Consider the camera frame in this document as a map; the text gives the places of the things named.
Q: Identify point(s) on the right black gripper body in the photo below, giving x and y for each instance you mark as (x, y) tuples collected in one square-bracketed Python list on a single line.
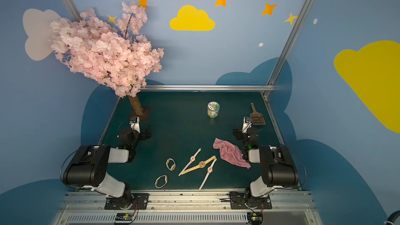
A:
[(237, 134)]

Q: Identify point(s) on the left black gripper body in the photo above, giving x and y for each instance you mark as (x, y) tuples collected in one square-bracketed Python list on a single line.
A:
[(144, 134)]

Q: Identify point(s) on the pink cloth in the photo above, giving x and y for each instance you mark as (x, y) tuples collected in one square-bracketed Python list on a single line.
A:
[(230, 153)]

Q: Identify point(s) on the cream looped watch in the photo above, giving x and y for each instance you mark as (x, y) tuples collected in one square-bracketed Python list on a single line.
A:
[(170, 164), (161, 181)]

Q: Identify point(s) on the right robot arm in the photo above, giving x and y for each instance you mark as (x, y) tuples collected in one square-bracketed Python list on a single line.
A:
[(277, 167)]

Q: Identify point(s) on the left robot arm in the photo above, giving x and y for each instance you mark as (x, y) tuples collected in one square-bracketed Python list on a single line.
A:
[(88, 170)]

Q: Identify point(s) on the brown litter scoop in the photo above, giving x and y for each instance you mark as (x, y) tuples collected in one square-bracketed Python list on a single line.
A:
[(256, 117)]

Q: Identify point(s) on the jar with sunflower lid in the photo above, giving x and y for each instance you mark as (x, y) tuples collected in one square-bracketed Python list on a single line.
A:
[(213, 109)]

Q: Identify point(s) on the pink blossom tree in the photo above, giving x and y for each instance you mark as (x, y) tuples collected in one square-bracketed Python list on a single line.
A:
[(117, 57)]

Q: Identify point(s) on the right circuit board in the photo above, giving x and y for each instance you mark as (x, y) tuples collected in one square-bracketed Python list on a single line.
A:
[(254, 218)]

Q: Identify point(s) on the circuit board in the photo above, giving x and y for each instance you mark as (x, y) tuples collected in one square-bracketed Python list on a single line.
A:
[(123, 218), (254, 218)]

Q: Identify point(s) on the left circuit board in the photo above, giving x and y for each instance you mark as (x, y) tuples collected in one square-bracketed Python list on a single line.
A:
[(123, 218)]

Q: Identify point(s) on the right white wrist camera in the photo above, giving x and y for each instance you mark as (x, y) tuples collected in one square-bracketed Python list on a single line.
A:
[(247, 123)]

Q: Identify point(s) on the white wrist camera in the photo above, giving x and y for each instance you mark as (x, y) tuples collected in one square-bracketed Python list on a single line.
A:
[(135, 123), (247, 123)]

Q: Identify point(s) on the brown tree base plate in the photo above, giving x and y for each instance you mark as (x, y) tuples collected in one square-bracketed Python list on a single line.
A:
[(146, 110)]

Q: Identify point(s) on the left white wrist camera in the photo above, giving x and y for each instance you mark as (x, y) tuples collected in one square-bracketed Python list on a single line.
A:
[(135, 123)]

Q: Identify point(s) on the white strap watch right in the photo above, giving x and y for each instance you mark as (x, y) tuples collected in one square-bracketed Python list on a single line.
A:
[(209, 171)]

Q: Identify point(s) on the white strap watch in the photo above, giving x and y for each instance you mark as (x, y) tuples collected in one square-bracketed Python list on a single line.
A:
[(192, 159), (209, 171)]

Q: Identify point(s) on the gold strap watch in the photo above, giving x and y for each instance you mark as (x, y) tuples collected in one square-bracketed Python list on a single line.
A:
[(201, 164)]

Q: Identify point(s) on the white strap watch left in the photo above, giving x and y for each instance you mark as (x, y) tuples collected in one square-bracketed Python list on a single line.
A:
[(192, 159)]

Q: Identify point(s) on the right aluminium frame post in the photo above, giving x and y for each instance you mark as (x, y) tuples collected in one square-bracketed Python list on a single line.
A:
[(296, 29)]

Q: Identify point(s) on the back aluminium frame bar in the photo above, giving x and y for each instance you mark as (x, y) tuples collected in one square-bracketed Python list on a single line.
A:
[(204, 88)]

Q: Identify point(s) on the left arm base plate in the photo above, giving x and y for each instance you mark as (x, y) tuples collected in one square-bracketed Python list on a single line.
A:
[(136, 201)]

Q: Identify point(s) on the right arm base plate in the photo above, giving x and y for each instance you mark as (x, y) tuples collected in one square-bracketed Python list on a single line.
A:
[(239, 200)]

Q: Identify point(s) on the aluminium front rail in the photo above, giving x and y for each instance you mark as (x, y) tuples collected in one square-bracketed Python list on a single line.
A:
[(189, 207)]

